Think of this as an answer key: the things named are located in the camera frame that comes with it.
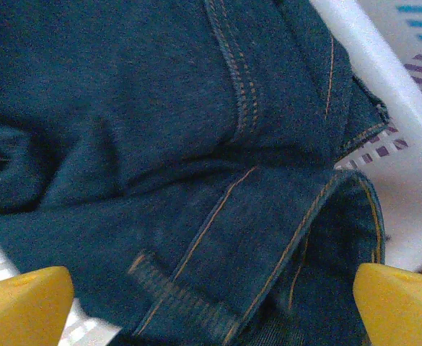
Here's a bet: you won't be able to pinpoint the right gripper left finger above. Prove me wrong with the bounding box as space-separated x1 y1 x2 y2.
0 265 75 346

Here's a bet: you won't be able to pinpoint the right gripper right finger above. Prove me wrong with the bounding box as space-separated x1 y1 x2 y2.
353 262 422 346

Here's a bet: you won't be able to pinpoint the dark denim shorts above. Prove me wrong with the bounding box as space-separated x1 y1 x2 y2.
0 151 387 346

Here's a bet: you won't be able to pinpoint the denim skirt with pockets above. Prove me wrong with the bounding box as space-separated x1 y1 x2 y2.
0 0 390 217

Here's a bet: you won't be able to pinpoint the white plastic basket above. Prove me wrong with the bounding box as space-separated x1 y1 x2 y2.
0 0 422 346

